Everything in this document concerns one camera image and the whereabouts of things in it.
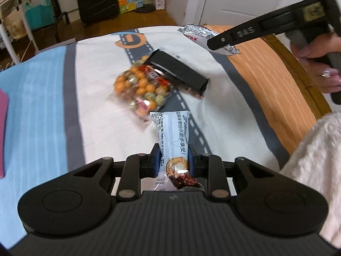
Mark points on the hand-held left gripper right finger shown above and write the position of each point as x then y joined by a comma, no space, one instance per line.
189,162

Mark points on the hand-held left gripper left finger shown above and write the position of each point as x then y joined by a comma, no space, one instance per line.
156,163

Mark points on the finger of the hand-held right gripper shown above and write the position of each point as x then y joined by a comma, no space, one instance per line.
247,33

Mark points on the light blue snack packet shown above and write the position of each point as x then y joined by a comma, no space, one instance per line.
173,133

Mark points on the silver snack packet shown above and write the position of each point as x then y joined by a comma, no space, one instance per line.
197,33

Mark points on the clear bag of coated peanuts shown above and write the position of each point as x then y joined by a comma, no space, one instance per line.
138,85

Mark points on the pink cardboard box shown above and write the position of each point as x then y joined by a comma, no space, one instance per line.
3,138

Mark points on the person's right forearm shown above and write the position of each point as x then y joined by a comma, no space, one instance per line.
317,165

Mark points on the person's right hand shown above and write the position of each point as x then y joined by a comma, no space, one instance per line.
317,46

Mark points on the black snack packet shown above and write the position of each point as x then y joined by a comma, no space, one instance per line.
178,69

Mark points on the black round base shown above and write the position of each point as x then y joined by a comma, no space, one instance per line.
143,9

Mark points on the black suitcase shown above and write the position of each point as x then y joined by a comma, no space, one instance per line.
96,0

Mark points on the black metal stand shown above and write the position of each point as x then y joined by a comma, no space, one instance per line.
57,10

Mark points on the teal bag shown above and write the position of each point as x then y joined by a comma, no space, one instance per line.
40,16

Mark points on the brown paper bag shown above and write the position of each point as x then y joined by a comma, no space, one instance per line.
16,24

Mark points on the wooden bed frame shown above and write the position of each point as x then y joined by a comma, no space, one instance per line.
301,77

